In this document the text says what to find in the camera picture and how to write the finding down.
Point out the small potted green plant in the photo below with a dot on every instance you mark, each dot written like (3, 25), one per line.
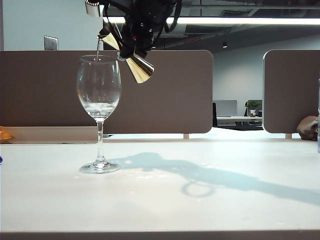
(253, 107)

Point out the gold double-cone jigger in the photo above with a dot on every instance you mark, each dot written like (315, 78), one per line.
(141, 71)

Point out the red ceiling sign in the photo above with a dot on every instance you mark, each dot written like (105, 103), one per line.
(192, 40)

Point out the black ceiling spotlight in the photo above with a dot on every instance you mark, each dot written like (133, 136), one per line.
(224, 45)

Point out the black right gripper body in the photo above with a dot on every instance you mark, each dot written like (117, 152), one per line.
(147, 12)

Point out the grey wall outlet plate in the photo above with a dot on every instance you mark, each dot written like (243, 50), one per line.
(51, 43)

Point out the orange object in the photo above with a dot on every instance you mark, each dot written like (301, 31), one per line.
(5, 136)

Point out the brown lumpy object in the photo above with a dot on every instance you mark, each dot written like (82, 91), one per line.
(307, 128)

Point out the white ceiling light strip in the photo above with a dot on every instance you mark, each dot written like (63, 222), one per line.
(225, 20)

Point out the grey background divider panel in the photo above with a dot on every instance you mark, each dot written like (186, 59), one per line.
(226, 108)

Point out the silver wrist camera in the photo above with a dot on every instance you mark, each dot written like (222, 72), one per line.
(92, 8)

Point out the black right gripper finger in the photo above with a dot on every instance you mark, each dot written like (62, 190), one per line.
(144, 42)
(130, 42)

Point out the white background desk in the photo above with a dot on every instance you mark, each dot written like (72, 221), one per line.
(237, 120)

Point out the clear wine glass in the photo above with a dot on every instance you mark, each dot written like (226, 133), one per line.
(100, 115)

